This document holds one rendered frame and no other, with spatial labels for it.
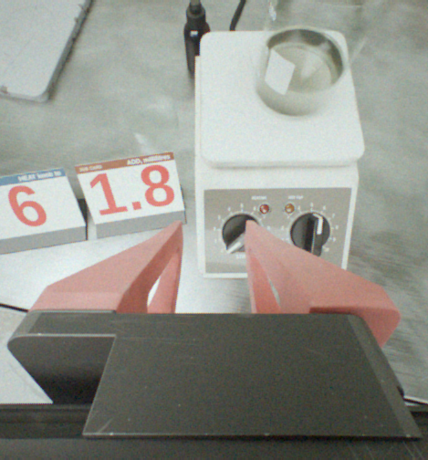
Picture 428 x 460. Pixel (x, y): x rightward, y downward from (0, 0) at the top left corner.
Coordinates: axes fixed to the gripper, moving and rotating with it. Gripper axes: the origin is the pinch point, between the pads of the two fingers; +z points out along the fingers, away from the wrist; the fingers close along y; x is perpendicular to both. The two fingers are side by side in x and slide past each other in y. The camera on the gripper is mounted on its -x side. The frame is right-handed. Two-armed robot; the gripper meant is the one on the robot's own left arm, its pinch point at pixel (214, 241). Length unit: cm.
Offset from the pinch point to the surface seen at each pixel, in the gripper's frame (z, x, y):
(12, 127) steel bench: 20.4, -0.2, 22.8
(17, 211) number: 11.1, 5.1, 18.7
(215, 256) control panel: 6.6, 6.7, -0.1
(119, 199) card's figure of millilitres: 12.2, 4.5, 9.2
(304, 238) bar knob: 6.9, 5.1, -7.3
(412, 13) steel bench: 33.6, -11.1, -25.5
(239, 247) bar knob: 5.4, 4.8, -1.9
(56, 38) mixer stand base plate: 28.5, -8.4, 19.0
